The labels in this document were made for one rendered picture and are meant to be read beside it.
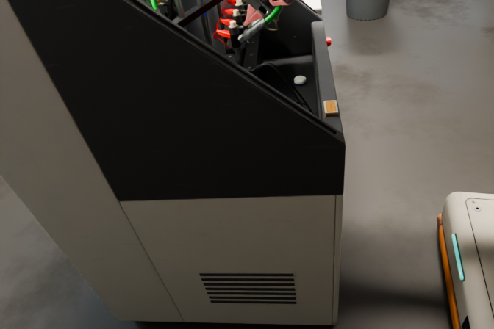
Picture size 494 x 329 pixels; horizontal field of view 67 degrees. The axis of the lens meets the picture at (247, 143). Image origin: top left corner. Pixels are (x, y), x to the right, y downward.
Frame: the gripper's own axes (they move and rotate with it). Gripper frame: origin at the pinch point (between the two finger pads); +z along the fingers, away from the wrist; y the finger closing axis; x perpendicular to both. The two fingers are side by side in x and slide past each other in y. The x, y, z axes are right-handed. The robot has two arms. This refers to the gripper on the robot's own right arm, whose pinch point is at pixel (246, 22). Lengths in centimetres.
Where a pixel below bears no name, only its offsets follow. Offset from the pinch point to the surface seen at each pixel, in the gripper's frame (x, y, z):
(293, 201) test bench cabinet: 32.0, -35.3, 10.4
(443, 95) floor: -136, -130, 34
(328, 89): 7.7, -26.8, -5.2
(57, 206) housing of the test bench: 48, 11, 52
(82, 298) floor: 47, -16, 133
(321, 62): -6.1, -23.8, -1.8
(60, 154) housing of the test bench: 45, 16, 32
